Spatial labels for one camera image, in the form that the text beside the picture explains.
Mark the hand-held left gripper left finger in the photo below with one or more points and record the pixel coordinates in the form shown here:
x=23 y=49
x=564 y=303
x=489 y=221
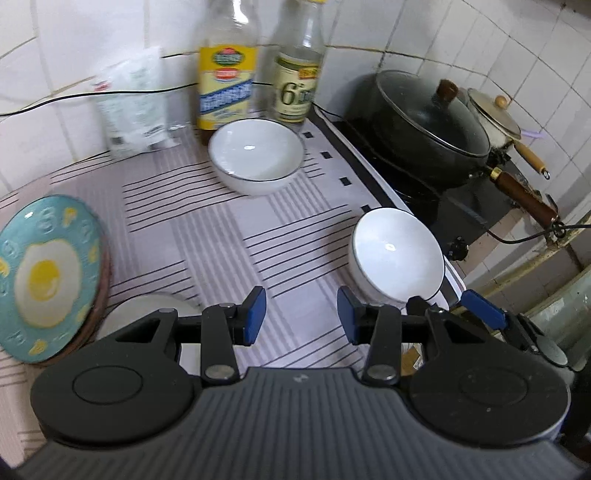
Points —
x=254 y=318

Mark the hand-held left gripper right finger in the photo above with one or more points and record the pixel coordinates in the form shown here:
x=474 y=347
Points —
x=348 y=316

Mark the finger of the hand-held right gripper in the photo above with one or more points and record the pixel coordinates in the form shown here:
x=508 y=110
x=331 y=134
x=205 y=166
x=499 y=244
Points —
x=482 y=309

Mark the small white bowl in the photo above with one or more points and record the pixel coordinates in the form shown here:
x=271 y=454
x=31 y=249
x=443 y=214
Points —
x=359 y=282
x=397 y=249

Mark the teal plate fried egg print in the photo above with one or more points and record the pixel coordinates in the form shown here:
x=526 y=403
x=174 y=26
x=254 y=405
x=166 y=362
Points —
x=41 y=281

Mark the striped table mat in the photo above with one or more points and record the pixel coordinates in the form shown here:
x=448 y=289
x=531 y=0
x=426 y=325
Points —
x=184 y=230

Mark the black stove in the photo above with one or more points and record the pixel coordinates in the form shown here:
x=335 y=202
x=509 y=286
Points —
x=415 y=196

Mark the large white ribbed bowl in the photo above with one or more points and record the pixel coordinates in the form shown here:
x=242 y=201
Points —
x=254 y=152

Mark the cream enamel pot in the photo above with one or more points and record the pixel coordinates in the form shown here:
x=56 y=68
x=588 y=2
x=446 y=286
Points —
x=501 y=144

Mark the cream pot lid wooden knob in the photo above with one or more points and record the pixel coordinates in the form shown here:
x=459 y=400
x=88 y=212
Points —
x=489 y=113

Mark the glass pan lid brown knob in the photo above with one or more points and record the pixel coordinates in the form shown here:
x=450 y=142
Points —
x=415 y=110

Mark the cooking wine bottle yellow label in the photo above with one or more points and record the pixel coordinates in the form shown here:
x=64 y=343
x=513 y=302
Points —
x=226 y=92

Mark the clear vinegar bottle yellow cap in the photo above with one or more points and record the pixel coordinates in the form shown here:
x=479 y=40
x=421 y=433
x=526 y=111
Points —
x=295 y=87

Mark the white plastic salt bag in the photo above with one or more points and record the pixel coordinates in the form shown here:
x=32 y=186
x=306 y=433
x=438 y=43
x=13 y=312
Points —
x=134 y=106

